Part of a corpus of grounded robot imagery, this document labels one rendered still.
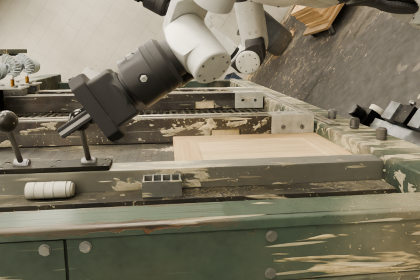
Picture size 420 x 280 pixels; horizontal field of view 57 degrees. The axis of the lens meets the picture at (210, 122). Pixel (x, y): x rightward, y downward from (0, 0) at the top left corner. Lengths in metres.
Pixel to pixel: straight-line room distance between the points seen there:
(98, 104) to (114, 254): 0.23
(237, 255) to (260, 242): 0.03
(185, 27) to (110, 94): 0.16
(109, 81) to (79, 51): 5.75
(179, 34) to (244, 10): 0.64
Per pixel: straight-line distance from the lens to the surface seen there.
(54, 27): 6.47
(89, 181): 0.75
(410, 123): 1.11
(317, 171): 0.79
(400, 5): 1.13
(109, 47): 6.33
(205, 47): 0.59
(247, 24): 1.25
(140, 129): 1.09
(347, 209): 0.56
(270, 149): 0.97
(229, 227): 0.51
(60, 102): 1.73
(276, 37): 5.51
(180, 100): 1.67
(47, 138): 1.13
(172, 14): 0.64
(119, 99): 0.63
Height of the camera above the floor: 1.38
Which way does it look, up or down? 11 degrees down
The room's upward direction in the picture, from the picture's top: 58 degrees counter-clockwise
